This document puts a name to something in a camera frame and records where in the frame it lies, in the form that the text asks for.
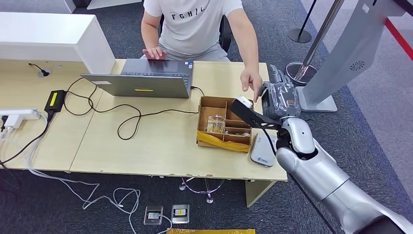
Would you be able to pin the grey kiosk stand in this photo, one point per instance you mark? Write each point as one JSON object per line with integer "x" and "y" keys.
{"x": 348, "y": 51}

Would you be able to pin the floor socket with white plug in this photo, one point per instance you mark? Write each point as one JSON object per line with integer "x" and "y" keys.
{"x": 153, "y": 215}

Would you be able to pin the black office chair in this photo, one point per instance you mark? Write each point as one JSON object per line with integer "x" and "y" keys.
{"x": 226, "y": 34}

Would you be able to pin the wooden divided organizer box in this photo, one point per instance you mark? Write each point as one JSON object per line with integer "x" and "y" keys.
{"x": 213, "y": 103}

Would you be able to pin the yellow package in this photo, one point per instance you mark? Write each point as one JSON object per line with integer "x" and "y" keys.
{"x": 209, "y": 231}

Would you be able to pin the person's right forearm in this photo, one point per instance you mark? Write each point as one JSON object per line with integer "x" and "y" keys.
{"x": 150, "y": 36}

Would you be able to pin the red barrier belt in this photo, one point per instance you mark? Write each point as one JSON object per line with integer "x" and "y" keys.
{"x": 399, "y": 39}

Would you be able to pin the person's left forearm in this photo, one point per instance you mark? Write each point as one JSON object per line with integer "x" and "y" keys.
{"x": 249, "y": 53}

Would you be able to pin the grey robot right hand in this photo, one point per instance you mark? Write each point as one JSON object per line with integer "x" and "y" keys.
{"x": 280, "y": 100}

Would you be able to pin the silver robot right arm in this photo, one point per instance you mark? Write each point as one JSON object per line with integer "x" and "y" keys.
{"x": 316, "y": 176}

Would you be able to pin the person's left hand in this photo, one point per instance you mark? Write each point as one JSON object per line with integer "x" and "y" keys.
{"x": 252, "y": 79}

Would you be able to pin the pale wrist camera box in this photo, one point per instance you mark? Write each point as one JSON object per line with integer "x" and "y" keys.
{"x": 244, "y": 102}

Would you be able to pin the black stanchion post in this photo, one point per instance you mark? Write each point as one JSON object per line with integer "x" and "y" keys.
{"x": 299, "y": 36}

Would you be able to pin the grey laptop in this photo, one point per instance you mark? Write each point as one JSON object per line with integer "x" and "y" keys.
{"x": 146, "y": 84}

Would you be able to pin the white charger plug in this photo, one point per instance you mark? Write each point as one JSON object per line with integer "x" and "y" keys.
{"x": 12, "y": 121}

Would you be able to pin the floor socket with yellow label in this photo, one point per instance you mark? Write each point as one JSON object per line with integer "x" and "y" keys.
{"x": 180, "y": 213}

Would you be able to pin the black laptop power adapter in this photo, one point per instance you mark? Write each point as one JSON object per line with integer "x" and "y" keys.
{"x": 54, "y": 101}

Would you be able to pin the person's right hand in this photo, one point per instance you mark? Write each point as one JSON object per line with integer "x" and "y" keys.
{"x": 155, "y": 53}

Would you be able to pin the yellow tape strip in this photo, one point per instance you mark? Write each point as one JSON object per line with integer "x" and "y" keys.
{"x": 222, "y": 143}

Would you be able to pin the white background furniture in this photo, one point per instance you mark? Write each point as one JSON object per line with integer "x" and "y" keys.
{"x": 35, "y": 5}

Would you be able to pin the white counter block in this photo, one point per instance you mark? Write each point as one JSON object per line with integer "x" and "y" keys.
{"x": 48, "y": 34}

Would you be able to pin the desk leg panel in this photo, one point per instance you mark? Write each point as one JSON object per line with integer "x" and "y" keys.
{"x": 256, "y": 192}

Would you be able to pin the person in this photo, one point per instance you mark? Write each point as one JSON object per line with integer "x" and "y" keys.
{"x": 193, "y": 32}

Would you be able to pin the chrome stanchion post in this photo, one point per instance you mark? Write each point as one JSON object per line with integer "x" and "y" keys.
{"x": 317, "y": 35}

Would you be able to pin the white power strip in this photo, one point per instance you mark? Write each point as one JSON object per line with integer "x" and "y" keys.
{"x": 19, "y": 113}

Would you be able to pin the chrome stool base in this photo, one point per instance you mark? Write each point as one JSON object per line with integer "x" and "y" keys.
{"x": 209, "y": 199}

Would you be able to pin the grey white card reader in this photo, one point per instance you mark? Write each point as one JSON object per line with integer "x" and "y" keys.
{"x": 261, "y": 155}

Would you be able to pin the black camera bracket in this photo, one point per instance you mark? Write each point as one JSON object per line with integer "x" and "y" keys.
{"x": 248, "y": 118}

